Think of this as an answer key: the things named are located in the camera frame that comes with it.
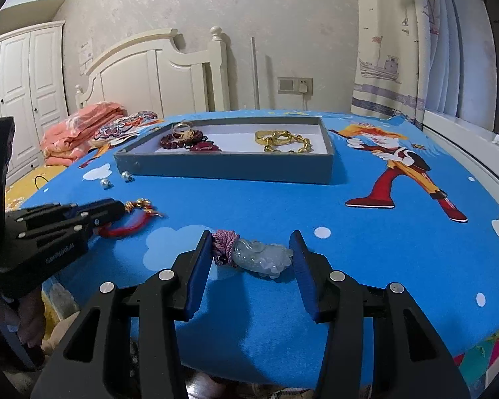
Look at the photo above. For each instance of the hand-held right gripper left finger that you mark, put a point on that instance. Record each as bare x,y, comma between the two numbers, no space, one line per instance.
199,276

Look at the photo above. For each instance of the white charger plug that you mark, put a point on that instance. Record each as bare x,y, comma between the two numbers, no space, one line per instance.
304,87

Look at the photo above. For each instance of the grey shallow tray box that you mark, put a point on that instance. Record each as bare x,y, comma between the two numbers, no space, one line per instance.
224,168

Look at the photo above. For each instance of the blue cartoon printed tablecloth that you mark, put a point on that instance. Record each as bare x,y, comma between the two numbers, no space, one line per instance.
274,199

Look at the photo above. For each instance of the cream wooden headboard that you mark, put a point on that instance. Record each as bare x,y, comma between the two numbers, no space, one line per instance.
129,75

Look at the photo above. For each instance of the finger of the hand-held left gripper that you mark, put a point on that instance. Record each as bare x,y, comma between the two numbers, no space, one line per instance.
58,230
104,208

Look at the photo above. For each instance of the folded pink blanket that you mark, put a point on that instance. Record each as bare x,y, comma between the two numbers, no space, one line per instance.
66,137

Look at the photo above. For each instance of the white wardrobe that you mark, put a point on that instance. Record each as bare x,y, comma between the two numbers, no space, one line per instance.
16,83

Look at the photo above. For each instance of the person's left hand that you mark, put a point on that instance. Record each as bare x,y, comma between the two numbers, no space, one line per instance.
25,316

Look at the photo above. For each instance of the grey wall socket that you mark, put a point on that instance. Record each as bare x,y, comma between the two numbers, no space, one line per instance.
286,85

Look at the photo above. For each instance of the ship printed curtain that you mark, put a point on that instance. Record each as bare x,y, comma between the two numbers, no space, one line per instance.
382,50

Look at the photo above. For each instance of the smooth gold bangle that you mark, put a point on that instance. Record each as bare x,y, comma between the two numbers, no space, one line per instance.
261,137

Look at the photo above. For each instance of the red rose ornament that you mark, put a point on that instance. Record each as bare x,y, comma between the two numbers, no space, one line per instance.
203,146

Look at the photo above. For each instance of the round patterned cushion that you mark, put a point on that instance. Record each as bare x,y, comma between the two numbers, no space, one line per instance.
116,131

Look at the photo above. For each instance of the white window sill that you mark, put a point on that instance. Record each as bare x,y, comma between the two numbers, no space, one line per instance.
461,133

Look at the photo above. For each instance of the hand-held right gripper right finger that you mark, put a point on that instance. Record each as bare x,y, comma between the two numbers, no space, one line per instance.
305,276

